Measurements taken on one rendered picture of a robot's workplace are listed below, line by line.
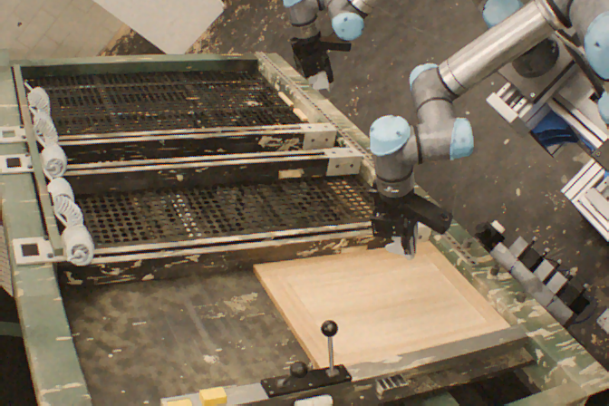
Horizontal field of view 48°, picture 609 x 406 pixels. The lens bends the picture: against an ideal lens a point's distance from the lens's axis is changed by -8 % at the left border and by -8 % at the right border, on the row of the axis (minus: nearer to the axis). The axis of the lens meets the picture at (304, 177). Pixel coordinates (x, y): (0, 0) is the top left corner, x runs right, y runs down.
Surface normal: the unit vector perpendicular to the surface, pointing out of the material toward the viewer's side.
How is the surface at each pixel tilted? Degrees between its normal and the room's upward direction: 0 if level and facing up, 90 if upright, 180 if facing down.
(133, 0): 90
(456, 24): 0
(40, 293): 55
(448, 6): 0
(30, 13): 90
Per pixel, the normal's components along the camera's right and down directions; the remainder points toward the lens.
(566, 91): -0.63, -0.45
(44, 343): 0.17, -0.87
